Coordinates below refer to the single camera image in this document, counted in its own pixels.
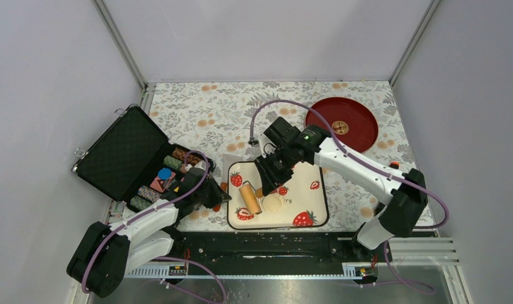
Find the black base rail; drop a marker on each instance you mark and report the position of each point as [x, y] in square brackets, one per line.
[283, 254]

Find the scraper with wooden handle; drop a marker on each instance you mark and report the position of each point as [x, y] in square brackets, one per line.
[228, 161]

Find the white dough ball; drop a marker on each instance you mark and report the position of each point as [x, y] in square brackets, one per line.
[272, 203]

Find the floral tablecloth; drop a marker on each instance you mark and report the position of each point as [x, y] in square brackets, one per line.
[214, 118]

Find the blue poker chip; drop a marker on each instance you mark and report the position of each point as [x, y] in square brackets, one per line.
[164, 174]

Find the red round lacquer tray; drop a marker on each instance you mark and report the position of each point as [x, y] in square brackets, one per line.
[352, 123]

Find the strawberry print tray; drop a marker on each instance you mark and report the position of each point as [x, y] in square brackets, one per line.
[304, 198]

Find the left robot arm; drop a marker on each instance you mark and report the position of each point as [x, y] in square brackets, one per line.
[107, 253]

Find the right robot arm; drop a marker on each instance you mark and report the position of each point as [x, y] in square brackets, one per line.
[400, 194]

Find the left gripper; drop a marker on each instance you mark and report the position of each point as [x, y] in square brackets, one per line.
[218, 196]

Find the black poker chip case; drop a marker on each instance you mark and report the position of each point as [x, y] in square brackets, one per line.
[128, 156]

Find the wooden dough roller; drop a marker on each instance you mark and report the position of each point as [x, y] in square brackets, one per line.
[249, 197]

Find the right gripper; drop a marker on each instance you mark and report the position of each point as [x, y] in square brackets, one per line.
[271, 180]

